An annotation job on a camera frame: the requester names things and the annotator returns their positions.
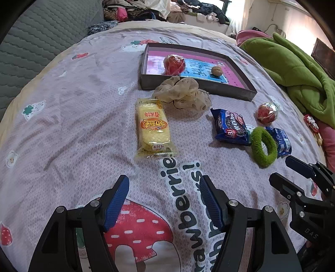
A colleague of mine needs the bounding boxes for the dark clothes on windowsill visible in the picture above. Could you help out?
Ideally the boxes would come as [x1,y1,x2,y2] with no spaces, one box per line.
[170,0,232,25]

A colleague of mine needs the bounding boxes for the pink pillow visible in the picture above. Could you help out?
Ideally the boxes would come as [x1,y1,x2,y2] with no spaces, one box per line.
[318,121,335,170]

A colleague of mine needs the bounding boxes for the yellow wafer packet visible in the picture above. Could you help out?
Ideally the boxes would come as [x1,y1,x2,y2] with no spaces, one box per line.
[134,98,177,159]

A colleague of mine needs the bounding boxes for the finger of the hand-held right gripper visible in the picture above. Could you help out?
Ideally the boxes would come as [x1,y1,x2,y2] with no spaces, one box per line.
[285,155,335,195]
[269,172,314,208]

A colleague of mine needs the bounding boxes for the small blue snack packet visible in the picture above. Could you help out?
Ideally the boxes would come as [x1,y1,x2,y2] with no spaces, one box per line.
[265,127,293,158]

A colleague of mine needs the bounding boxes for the blue floral garment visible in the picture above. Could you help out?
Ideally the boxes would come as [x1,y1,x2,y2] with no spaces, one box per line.
[88,20,119,36]

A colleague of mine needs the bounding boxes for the green fleece blanket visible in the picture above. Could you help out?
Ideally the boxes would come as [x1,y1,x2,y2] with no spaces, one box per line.
[239,32,335,121]

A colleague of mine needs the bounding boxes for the red foil ball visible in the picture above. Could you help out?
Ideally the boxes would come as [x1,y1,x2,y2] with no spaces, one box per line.
[255,101,281,124]
[163,54,186,76]

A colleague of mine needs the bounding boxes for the grey quilted headboard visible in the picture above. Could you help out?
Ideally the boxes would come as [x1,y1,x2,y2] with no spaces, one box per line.
[0,0,104,118]

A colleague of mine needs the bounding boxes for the purple strawberry printed blanket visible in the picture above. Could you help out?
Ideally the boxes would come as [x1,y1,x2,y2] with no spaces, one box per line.
[0,26,335,272]

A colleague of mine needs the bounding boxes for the beige dotted scrunchie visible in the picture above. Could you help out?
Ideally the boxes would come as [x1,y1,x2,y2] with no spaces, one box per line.
[152,76,212,112]

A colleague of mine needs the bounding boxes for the large blue cookie packet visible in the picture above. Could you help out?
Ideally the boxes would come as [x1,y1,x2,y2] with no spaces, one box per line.
[210,108,252,146]

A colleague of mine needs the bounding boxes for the pile of mixed clothes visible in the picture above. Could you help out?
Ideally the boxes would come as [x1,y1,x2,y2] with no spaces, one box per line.
[103,0,169,23]

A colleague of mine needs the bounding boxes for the red and white trinket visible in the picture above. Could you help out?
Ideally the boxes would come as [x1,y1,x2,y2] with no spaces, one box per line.
[304,114,323,145]

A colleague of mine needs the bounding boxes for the green fuzzy scrunchie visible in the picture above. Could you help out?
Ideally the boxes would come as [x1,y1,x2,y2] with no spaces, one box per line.
[250,126,278,168]

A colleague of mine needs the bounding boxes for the white cable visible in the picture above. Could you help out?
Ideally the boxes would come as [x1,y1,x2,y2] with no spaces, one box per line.
[265,23,286,36]

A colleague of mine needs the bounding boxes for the dark shallow cardboard box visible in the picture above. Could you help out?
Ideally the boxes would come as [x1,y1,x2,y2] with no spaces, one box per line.
[138,42,258,102]

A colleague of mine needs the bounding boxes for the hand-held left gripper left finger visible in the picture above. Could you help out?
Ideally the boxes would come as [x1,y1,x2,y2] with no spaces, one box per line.
[27,175,130,272]

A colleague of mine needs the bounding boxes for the pink blanket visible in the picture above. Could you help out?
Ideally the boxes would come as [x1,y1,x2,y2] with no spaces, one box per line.
[236,30,271,47]

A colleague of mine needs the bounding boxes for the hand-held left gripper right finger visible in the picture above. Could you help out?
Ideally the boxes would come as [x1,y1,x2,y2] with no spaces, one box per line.
[199,175,300,272]

